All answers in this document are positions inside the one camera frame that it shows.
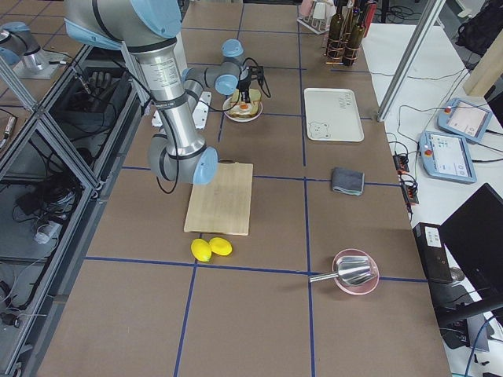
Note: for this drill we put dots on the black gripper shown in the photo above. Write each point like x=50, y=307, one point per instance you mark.
x=244, y=83

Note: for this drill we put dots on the white round plate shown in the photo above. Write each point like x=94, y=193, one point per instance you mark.
x=240, y=119

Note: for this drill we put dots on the black desktop box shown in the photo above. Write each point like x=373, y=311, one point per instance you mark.
x=432, y=253

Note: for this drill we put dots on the teach pendant near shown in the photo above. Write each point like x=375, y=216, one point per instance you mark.
x=446, y=157

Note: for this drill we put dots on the grey folded cloth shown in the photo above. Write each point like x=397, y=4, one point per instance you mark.
x=350, y=182

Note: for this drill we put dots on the cream bear tray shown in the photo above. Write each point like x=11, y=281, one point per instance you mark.
x=332, y=115

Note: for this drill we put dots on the metal scoop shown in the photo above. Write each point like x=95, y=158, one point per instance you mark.
x=350, y=270

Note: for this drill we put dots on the teach pendant far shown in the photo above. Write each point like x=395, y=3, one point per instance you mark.
x=465, y=119

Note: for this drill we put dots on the pink bowl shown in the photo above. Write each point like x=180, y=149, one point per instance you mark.
x=364, y=288

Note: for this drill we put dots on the yellow lemon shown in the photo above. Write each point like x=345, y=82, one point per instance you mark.
x=201, y=250
x=220, y=246

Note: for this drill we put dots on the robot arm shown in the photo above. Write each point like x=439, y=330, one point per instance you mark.
x=22, y=52
x=149, y=30

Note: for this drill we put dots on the yellow lemon right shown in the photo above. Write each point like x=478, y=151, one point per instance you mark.
x=220, y=246

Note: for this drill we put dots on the fried egg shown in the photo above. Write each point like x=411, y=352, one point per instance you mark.
x=244, y=108

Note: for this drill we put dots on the pink cup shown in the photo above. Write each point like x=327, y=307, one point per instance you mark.
x=305, y=7

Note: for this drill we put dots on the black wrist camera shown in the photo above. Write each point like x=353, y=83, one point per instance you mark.
x=256, y=73

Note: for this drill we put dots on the green wine bottle front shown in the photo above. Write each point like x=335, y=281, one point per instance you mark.
x=352, y=47

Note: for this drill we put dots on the aluminium frame post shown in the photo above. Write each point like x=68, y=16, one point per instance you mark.
x=426, y=22

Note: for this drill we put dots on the wooden cutting board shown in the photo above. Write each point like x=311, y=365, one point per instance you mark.
x=224, y=205

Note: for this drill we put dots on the black computer monitor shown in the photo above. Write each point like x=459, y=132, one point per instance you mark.
x=473, y=236

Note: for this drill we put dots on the teach pendant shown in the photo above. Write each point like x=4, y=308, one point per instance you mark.
x=465, y=119
x=446, y=157

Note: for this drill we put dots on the green wine bottle back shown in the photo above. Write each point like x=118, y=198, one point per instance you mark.
x=366, y=11

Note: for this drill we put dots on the white wire cup rack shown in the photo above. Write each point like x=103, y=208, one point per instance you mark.
x=320, y=15

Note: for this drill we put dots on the yellow lemon left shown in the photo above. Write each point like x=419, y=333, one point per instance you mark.
x=201, y=250

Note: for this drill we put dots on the copper wire bottle rack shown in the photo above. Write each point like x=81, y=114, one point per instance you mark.
x=345, y=36

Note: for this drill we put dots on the green wine bottle middle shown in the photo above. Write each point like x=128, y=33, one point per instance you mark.
x=336, y=42

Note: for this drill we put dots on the bread slice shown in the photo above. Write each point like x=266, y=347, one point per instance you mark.
x=255, y=96
x=256, y=109

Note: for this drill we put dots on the black power strip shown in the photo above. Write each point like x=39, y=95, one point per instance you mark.
x=407, y=181

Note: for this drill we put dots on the green wine bottle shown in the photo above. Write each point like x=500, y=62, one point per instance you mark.
x=352, y=47
x=366, y=11
x=336, y=42

